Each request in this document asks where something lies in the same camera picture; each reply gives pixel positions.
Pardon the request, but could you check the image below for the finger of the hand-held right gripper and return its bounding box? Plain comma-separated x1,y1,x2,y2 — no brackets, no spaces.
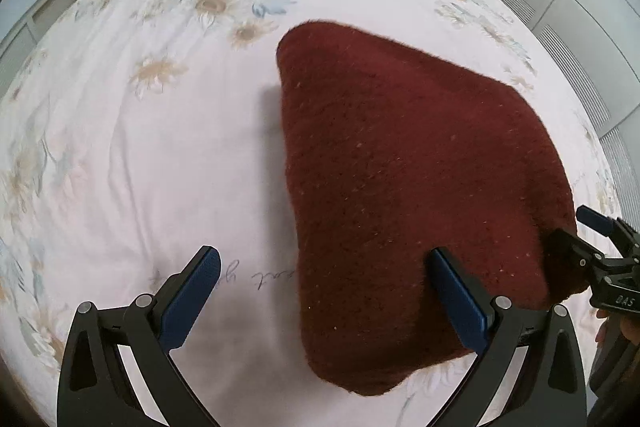
576,205,640,254
547,229,609,291

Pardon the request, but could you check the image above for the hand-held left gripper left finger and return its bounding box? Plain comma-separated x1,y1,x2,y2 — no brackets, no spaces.
56,245,236,427

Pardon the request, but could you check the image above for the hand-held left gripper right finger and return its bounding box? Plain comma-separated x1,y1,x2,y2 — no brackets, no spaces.
426,247,588,427

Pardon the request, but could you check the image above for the dark red knitted sweater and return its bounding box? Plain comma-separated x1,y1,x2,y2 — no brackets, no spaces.
276,21,592,398

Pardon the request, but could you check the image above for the person's right hand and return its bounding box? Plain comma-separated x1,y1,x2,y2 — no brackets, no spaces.
594,308,611,349

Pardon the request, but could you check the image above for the white floral bedsheet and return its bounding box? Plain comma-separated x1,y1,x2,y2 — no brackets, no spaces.
0,0,626,427

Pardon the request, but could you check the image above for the white radiator cover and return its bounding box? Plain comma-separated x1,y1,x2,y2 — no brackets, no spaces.
0,0,103,58

